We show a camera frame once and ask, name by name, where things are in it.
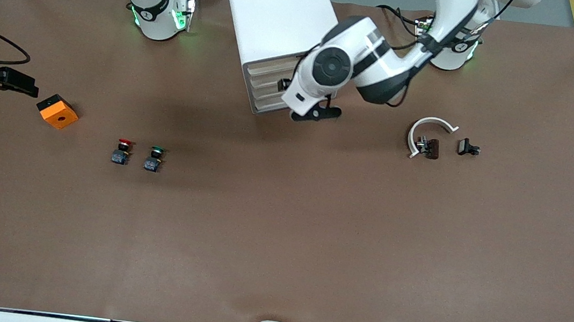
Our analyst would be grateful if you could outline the black arm base cable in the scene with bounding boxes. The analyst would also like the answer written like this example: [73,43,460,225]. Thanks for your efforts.
[371,3,435,55]

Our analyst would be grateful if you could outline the small black component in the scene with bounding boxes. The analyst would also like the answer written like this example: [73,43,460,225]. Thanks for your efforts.
[456,137,482,159]

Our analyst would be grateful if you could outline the red push button switch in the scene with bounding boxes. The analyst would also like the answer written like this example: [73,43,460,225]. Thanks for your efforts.
[110,137,135,167]

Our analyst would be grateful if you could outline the white plastic bin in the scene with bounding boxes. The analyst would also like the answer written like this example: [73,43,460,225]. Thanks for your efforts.
[244,50,306,82]

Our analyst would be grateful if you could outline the orange and black button box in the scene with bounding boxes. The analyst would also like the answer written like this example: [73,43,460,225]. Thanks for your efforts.
[34,92,82,132]

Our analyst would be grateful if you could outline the white curved plastic part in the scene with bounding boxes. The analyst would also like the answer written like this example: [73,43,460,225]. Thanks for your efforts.
[405,114,460,164]

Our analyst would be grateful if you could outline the green push button switch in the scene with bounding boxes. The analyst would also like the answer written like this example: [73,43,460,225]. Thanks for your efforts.
[142,144,168,174]

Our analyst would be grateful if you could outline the brown table cover sheet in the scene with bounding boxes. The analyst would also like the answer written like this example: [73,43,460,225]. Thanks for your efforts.
[0,0,574,322]

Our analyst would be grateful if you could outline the dark brown small component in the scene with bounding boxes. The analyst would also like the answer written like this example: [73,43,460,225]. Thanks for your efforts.
[416,136,442,160]

